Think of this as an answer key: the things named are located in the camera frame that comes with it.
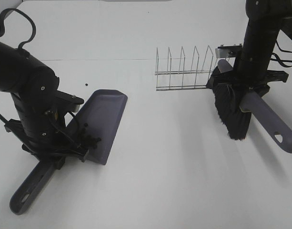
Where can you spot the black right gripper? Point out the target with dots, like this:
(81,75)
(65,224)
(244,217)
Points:
(230,82)

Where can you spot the purple hand brush black bristles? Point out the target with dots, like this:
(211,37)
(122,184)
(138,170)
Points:
(237,123)

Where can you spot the pile of coffee beans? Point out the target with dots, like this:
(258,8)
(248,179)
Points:
(86,140)

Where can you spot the purple plastic dustpan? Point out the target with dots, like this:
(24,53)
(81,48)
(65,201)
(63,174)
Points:
(102,112)

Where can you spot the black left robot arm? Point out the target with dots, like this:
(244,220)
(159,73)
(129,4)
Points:
(17,67)

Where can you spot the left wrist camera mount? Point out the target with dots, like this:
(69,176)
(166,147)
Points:
(68,102)

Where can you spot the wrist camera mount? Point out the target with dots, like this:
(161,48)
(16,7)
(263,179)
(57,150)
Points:
(227,51)
(68,102)

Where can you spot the chrome wire dish rack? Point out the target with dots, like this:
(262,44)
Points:
(185,71)

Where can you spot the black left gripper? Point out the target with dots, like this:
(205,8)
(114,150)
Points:
(41,125)

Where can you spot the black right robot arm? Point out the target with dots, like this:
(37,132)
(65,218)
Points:
(266,18)

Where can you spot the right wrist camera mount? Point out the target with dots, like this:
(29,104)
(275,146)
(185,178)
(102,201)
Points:
(227,51)

